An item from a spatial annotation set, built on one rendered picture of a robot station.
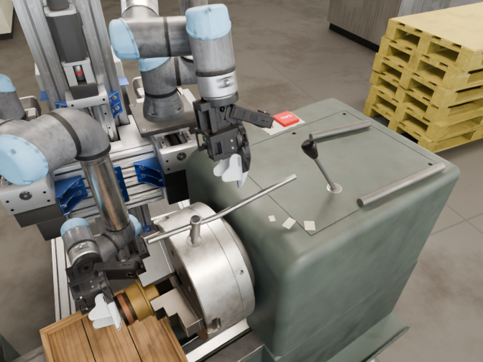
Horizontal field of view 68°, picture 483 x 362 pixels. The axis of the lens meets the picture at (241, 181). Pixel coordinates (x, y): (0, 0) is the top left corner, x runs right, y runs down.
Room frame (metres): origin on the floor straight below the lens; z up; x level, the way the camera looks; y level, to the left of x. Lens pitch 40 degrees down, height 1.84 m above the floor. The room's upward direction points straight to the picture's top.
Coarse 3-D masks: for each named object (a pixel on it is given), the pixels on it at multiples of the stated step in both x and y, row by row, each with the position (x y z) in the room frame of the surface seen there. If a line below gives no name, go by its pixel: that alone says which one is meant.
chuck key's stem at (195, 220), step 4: (192, 216) 0.50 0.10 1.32; (196, 216) 0.50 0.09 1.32; (192, 220) 0.49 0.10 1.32; (196, 220) 0.49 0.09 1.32; (200, 220) 0.49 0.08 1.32; (192, 224) 0.49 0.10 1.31; (196, 224) 0.49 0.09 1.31; (200, 224) 0.49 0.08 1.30; (192, 228) 0.49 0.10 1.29; (196, 228) 0.49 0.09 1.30; (200, 228) 0.50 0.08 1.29; (192, 232) 0.49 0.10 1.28; (196, 232) 0.49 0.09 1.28; (192, 236) 0.50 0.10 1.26; (196, 236) 0.50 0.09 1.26; (192, 240) 0.50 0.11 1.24; (196, 240) 0.50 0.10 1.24
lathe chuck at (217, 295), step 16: (160, 224) 0.56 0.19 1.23; (176, 224) 0.56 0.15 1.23; (176, 240) 0.51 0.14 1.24; (208, 240) 0.51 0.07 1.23; (176, 256) 0.49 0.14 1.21; (192, 256) 0.47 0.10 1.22; (208, 256) 0.48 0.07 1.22; (224, 256) 0.49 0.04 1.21; (192, 272) 0.44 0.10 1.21; (208, 272) 0.45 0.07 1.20; (224, 272) 0.46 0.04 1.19; (192, 288) 0.43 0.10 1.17; (208, 288) 0.43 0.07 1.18; (224, 288) 0.44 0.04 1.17; (208, 304) 0.41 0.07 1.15; (224, 304) 0.42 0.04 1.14; (240, 304) 0.43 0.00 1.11; (208, 320) 0.39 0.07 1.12; (224, 320) 0.40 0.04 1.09; (208, 336) 0.39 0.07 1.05
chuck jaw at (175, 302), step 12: (180, 288) 0.48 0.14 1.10; (156, 300) 0.45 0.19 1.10; (168, 300) 0.45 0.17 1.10; (180, 300) 0.44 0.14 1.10; (156, 312) 0.42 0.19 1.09; (168, 312) 0.41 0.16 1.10; (180, 312) 0.41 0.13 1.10; (192, 312) 0.41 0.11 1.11; (192, 324) 0.39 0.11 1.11; (204, 324) 0.40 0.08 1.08; (216, 324) 0.40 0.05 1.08
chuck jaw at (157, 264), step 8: (152, 232) 0.57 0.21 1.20; (144, 240) 0.54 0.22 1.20; (160, 240) 0.55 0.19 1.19; (152, 248) 0.53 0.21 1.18; (160, 248) 0.54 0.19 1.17; (144, 256) 0.52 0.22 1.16; (152, 256) 0.52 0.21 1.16; (160, 256) 0.53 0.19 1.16; (168, 256) 0.53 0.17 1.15; (144, 264) 0.50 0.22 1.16; (152, 264) 0.51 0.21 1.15; (160, 264) 0.51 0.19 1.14; (168, 264) 0.52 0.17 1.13; (136, 272) 0.50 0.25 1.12; (144, 272) 0.49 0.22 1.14; (152, 272) 0.50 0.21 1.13; (160, 272) 0.50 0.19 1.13; (168, 272) 0.51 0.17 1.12; (144, 280) 0.48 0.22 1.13; (152, 280) 0.49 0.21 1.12
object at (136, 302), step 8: (136, 280) 0.49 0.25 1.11; (128, 288) 0.47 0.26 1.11; (136, 288) 0.47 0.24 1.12; (144, 288) 0.47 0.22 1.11; (152, 288) 0.47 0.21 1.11; (120, 296) 0.45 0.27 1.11; (128, 296) 0.45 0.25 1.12; (136, 296) 0.45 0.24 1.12; (144, 296) 0.45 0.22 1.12; (152, 296) 0.46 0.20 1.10; (120, 304) 0.43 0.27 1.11; (128, 304) 0.43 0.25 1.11; (136, 304) 0.43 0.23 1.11; (144, 304) 0.43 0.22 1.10; (120, 312) 0.41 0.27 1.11; (128, 312) 0.42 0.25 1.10; (136, 312) 0.42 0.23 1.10; (144, 312) 0.42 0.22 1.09; (152, 312) 0.43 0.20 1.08; (128, 320) 0.41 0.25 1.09
